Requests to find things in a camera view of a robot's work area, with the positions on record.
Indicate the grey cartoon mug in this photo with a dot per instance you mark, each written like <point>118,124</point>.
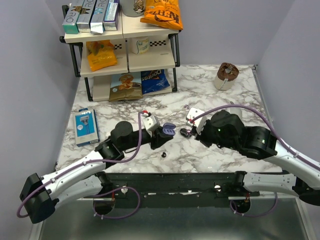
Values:
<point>133,8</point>

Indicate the brown-topped white cup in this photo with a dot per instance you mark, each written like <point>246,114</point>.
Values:
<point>226,76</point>

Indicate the orange kettle chips bag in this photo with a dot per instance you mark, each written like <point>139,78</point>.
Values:
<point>163,13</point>

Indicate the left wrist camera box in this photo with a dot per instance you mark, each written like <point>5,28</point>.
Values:
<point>151,123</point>

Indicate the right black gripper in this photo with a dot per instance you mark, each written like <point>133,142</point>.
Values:
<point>201,136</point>

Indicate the blue razor package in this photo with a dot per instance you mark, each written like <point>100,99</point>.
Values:
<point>85,127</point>

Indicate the orange snack bag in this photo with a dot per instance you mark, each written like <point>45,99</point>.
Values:
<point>100,54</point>

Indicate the teal toothpaste box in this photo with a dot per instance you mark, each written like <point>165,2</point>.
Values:
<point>72,15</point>

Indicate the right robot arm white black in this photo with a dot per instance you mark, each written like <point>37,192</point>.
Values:
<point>300,176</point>

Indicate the brown chips bag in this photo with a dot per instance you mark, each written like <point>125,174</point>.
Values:
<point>126,86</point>

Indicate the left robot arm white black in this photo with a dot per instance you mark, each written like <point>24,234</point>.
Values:
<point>41,195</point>

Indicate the white patterned mug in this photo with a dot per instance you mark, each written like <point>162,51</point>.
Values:
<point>139,45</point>

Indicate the beige black shelf rack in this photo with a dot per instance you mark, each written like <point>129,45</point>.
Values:
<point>162,54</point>

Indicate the blue doritos bag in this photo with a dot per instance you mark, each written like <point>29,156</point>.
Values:
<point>153,81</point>

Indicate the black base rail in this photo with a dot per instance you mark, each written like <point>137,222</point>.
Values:
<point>169,190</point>

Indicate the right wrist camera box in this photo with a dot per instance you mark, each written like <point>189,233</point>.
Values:
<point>192,114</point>

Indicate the blue silver toothpaste box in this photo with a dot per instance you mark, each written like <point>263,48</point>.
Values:
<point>96,23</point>

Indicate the purple white toothpaste box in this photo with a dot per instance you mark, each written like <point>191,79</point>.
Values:
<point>111,18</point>

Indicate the blue-purple earbud charging case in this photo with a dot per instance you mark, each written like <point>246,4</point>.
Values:
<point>169,129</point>

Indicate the black earbud charging case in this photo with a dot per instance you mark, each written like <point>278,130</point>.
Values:
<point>186,133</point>

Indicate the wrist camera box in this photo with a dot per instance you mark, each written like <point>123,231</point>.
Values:
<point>151,123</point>
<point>192,114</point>

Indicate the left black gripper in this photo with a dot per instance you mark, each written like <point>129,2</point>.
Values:
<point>160,139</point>

